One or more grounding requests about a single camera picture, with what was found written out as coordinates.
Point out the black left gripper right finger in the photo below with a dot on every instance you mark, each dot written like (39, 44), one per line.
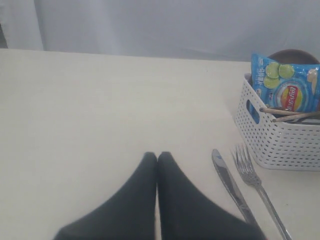
(187, 214)

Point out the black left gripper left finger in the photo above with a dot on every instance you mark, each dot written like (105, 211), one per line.
(128, 215)

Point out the brown wooden chopstick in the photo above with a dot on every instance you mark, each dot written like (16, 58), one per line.
(296, 117)
(273, 110)

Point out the white perforated plastic basket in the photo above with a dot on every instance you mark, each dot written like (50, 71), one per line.
(276, 145)

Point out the brown wooden plate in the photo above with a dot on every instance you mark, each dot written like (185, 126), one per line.
(294, 56)

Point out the silver table knife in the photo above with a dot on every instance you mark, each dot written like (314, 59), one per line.
(231, 187)

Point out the blue chips bag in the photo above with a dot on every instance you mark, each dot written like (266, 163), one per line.
(295, 87)

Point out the silver metal fork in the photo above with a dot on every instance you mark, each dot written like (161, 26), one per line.
(245, 168)

